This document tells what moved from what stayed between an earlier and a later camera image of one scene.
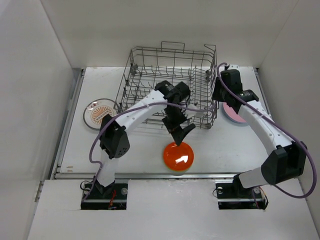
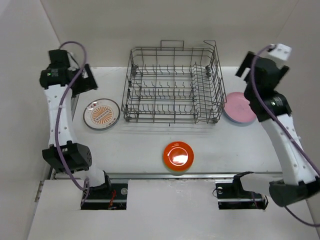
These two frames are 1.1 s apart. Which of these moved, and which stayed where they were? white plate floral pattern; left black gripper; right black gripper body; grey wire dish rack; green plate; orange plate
Moved: right black gripper body; left black gripper
Stayed: white plate floral pattern; grey wire dish rack; orange plate; green plate
